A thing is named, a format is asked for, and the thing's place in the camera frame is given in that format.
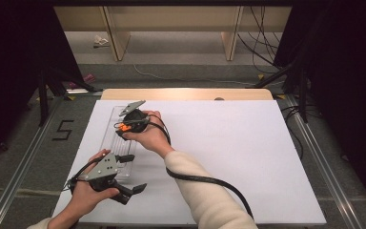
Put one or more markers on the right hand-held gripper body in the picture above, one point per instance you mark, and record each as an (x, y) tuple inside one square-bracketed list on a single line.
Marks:
[(136, 119)]

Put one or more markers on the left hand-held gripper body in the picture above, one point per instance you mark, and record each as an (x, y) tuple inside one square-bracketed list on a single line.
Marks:
[(105, 168)]

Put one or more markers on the orange ball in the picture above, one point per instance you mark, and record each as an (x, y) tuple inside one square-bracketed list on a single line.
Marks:
[(125, 127)]

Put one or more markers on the clear plastic tray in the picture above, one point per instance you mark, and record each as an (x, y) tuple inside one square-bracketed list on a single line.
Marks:
[(120, 149)]

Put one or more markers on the person's right hand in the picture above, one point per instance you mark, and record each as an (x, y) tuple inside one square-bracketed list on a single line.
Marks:
[(154, 136)]

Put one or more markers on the person's left hand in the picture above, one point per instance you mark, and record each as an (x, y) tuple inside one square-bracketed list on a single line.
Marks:
[(84, 198)]

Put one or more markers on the wooden table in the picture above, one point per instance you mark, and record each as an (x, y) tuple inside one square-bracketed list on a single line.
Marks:
[(184, 94)]

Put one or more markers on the purple object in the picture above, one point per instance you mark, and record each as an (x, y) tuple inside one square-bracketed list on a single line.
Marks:
[(89, 78)]

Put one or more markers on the black metal stand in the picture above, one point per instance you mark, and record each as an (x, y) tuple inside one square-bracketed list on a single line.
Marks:
[(303, 95), (43, 95)]

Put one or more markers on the crumpled white paper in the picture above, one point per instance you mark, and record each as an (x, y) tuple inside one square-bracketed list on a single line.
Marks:
[(100, 41)]

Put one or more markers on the white board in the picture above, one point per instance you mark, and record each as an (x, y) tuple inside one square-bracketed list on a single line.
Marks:
[(235, 152)]

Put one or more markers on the light wooden bench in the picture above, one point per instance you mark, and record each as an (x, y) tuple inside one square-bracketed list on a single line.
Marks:
[(171, 19)]

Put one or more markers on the dark curtain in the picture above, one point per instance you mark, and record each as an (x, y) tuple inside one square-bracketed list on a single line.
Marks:
[(9, 63), (349, 79)]

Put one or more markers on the aluminium floor rail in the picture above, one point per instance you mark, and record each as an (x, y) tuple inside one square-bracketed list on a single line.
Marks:
[(22, 168), (324, 165)]

